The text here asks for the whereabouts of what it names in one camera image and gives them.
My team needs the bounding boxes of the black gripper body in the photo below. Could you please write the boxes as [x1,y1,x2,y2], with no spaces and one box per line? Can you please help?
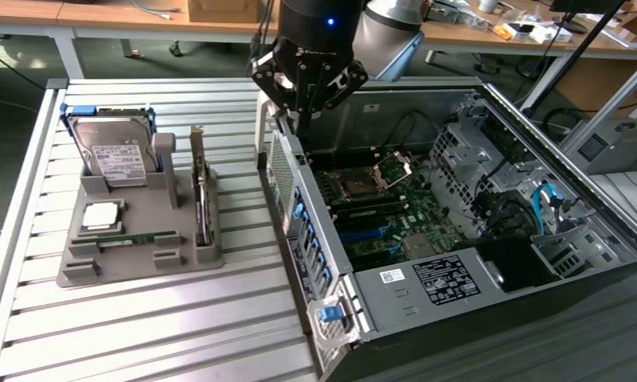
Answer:
[273,0,365,88]

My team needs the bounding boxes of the black graphics card metal bracket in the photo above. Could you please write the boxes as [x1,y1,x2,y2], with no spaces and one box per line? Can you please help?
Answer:
[189,125,217,246]

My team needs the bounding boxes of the brown cardboard box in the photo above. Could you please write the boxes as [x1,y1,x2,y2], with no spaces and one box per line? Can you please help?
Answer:
[186,0,260,24]

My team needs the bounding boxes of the open grey PC case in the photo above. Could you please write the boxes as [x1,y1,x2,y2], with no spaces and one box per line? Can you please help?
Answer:
[253,77,637,382]

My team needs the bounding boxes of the metal socket cover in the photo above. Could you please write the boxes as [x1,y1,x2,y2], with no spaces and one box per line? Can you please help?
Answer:
[373,150,416,191]

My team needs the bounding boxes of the CPU socket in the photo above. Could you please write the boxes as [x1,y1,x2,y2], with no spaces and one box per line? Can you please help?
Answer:
[335,166,395,200]

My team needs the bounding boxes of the grey metal device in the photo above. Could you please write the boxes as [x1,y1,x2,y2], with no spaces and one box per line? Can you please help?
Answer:
[433,0,479,24]

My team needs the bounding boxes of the metal drive cage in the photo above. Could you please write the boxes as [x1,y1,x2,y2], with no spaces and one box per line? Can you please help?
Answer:
[429,99,543,192]

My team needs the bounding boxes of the black RAM stick in slot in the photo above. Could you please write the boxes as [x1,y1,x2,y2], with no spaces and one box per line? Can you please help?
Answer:
[332,201,411,222]

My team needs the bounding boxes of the hard disk in blue caddy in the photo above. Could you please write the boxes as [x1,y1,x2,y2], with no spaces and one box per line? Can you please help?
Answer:
[58,102,164,188]

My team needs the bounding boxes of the green motherboard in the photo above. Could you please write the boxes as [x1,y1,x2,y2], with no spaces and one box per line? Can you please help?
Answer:
[311,149,468,271]

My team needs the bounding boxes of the white small box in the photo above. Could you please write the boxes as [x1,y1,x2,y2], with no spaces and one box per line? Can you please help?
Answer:
[528,25,575,45]

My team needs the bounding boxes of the grey parts rack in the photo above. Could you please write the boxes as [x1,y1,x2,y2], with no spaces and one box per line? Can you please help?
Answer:
[56,132,227,288]

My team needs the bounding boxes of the black tripod pole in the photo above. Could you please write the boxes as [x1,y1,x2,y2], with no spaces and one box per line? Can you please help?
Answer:
[520,0,631,116]

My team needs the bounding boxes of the grey chipset heatsink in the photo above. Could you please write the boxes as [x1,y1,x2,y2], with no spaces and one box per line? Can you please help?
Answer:
[403,233,441,259]

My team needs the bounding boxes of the black monitor with stand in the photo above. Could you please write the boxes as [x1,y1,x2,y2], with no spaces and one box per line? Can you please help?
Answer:
[549,0,625,35]

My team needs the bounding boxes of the wooden desk white legs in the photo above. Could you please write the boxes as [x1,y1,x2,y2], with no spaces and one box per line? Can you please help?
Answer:
[0,0,637,80]

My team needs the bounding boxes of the silver CPU chip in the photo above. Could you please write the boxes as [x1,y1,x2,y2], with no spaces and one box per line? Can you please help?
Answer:
[81,202,124,232]

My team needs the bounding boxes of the green RAM stick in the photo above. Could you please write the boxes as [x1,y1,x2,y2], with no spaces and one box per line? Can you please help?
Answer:
[96,232,176,246]

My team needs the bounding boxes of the grey power supply unit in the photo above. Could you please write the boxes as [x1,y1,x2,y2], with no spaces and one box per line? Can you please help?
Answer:
[352,246,505,333]

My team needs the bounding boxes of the blue case latch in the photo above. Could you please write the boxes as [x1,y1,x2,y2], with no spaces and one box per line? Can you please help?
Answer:
[317,305,344,324]

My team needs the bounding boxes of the metal disk bay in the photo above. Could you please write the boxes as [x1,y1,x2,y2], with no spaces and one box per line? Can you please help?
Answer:
[531,222,637,282]

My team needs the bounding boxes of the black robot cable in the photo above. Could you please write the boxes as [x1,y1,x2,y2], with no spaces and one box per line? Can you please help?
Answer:
[248,0,283,57]

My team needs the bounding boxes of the white cable on desk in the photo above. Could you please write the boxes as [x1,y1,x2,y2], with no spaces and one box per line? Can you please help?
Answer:
[128,0,185,20]

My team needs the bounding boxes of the black wire bundle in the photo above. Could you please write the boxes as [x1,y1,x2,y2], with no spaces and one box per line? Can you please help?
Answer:
[469,189,537,240]

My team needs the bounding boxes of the blue data wire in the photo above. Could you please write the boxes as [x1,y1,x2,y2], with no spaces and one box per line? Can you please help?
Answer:
[531,181,567,236]

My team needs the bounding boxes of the aluminium profile frame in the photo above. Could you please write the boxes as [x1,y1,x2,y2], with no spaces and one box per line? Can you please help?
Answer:
[517,66,637,132]

